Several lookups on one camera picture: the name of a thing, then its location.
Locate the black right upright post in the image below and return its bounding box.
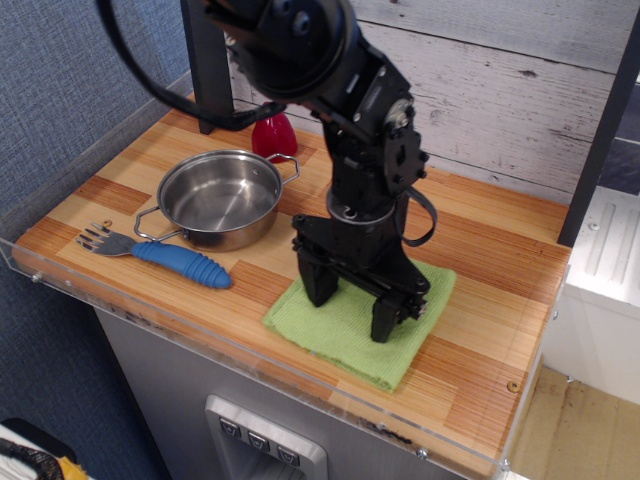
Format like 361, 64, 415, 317
557, 0, 640, 247

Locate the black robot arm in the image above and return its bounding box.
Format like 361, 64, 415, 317
205, 1, 434, 343

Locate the clear acrylic table guard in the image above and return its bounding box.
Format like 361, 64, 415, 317
1, 66, 568, 479

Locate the blue handled metal fork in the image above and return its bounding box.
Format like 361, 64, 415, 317
76, 223, 232, 289

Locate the black upright post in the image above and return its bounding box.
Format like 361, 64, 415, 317
180, 0, 234, 118
557, 0, 640, 247

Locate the yellow object at corner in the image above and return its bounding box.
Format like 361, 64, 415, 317
53, 457, 91, 480

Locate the red plastic pepper toy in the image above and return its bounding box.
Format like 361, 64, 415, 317
251, 113, 298, 157

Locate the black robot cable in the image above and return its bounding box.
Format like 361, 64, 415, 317
94, 0, 289, 132

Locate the white ribbed side unit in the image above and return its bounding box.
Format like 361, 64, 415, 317
541, 187, 639, 403

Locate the grey cabinet with dispenser panel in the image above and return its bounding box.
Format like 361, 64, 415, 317
92, 305, 451, 480

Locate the stainless steel pot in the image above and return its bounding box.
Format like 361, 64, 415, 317
134, 150, 301, 252

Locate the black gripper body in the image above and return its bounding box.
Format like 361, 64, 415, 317
292, 194, 431, 319

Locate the black left upright post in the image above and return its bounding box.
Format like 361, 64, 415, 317
180, 0, 234, 118

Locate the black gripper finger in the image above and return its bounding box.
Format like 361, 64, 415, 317
371, 292, 406, 343
298, 253, 339, 307

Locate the green cloth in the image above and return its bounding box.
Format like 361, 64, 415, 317
263, 261, 457, 392

